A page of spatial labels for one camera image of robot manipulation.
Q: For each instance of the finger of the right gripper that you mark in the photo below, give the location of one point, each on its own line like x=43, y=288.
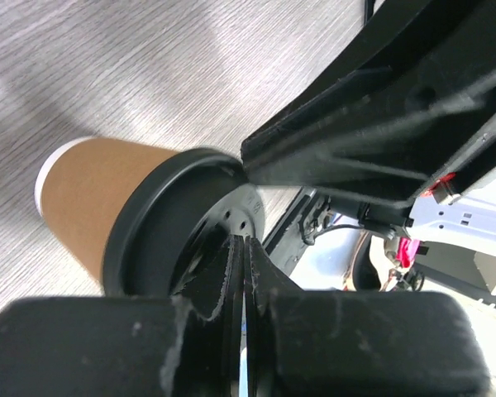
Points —
x=399, y=36
x=358, y=149

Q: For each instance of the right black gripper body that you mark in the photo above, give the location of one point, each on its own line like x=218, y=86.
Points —
x=451, y=120

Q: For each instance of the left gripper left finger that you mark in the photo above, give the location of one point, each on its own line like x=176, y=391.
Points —
x=184, y=345

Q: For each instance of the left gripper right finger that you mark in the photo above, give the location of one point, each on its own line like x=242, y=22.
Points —
x=334, y=343

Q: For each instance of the black plastic cup lid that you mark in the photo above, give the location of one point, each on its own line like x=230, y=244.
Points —
x=176, y=220

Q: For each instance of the brown paper coffee cup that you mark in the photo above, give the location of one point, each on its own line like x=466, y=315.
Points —
x=82, y=187

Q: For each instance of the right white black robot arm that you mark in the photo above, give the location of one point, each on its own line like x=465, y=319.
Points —
x=443, y=213

